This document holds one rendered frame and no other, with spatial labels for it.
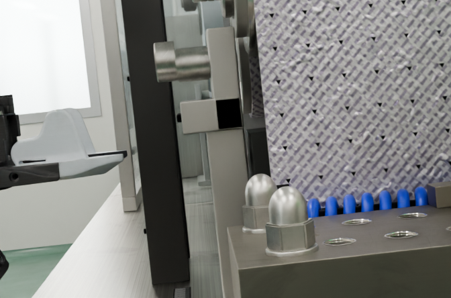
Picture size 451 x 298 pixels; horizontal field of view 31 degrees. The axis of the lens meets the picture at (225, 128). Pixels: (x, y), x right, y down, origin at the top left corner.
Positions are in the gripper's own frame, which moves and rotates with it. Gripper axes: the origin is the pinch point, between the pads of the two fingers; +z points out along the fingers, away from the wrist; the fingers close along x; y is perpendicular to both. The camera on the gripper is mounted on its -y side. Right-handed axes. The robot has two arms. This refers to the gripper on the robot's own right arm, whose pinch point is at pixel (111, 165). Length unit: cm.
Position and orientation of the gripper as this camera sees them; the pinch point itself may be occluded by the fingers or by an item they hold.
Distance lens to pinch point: 72.4
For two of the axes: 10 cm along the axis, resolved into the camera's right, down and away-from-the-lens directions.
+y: -1.0, -9.9, -0.5
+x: -0.4, -0.5, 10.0
